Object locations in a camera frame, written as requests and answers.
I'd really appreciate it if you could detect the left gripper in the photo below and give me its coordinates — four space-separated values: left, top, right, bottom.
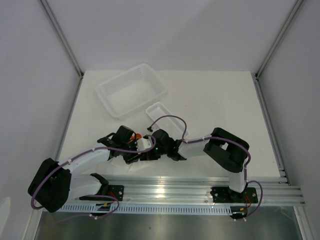
120 138 145 164

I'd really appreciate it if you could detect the orange plastic spoon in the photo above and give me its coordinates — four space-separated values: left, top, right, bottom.
131 133 142 140

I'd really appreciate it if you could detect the white paper napkin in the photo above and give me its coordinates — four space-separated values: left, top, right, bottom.
109 158 141 173

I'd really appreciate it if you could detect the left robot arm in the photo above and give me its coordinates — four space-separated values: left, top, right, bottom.
27 125 154 213

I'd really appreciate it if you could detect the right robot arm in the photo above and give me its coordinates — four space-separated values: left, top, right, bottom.
139 127 251 202

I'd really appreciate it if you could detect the small white plastic tray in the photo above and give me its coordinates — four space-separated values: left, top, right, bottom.
145 102 185 140

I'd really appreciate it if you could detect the large white plastic basket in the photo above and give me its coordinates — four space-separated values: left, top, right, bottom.
95 63 167 120

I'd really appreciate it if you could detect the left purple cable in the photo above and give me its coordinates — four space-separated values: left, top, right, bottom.
30 134 157 221

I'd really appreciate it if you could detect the purple cable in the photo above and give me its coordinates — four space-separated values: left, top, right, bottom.
30 134 157 221
147 114 263 218

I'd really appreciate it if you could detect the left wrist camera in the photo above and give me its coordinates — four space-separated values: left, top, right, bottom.
136 137 152 152

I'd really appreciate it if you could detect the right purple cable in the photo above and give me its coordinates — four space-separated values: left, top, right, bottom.
147 114 263 218

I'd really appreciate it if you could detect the aluminium mounting rail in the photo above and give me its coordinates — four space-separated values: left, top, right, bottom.
104 175 306 206

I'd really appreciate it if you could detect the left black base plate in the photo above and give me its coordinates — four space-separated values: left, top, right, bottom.
79 185 125 202

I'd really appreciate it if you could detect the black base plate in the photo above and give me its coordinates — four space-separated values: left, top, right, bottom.
79 185 125 202
210 186 259 204

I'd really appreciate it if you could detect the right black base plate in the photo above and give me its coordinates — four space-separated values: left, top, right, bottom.
210 186 259 204

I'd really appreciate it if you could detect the white slotted cable duct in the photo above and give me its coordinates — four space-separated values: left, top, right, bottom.
59 202 232 216

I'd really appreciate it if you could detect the left aluminium frame post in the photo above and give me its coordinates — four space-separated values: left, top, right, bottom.
37 0 84 79

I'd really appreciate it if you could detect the aluminium frame post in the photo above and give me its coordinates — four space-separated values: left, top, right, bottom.
37 0 84 79
255 0 307 81

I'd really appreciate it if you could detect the right aluminium frame post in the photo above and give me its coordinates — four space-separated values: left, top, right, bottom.
255 0 307 81

